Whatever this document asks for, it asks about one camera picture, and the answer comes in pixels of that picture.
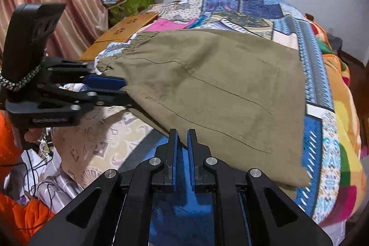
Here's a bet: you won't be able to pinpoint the beige patterned bedsheet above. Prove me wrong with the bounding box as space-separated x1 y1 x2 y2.
52 106 169 192

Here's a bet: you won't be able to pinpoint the pink cloth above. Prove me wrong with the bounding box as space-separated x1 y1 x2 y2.
144 18 199 33

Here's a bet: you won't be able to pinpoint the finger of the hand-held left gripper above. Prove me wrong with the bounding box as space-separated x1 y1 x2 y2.
37 57 128 91
37 87 137 108

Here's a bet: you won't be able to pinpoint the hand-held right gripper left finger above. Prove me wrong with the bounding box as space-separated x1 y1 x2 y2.
29 128 179 246

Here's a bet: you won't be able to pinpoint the green storage box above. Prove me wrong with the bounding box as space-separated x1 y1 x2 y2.
107 0 157 28

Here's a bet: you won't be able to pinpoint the black cable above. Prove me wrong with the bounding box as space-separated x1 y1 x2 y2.
0 148 60 216

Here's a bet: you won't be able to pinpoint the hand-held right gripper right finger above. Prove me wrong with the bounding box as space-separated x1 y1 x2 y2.
187 128 333 246

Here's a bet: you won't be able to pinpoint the orange cloth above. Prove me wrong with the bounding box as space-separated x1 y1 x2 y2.
0 193 56 246

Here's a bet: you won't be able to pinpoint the olive green pants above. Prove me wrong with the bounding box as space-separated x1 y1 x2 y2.
96 28 310 187

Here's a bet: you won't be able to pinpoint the wooden lap board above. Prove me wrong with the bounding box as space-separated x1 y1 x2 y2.
79 12 160 62

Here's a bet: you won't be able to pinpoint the blue patchwork quilt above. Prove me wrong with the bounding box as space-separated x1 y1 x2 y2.
101 0 338 246

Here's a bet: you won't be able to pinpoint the braided cord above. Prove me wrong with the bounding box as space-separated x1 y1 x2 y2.
0 53 47 91

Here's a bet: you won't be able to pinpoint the white cloth pile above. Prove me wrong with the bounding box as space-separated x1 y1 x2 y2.
6 145 85 213

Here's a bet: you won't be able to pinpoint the colourful fleece blanket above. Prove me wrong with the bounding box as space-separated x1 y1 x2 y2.
306 15 368 238

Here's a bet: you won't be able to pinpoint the person's left hand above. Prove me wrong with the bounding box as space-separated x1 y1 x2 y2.
24 129 44 149

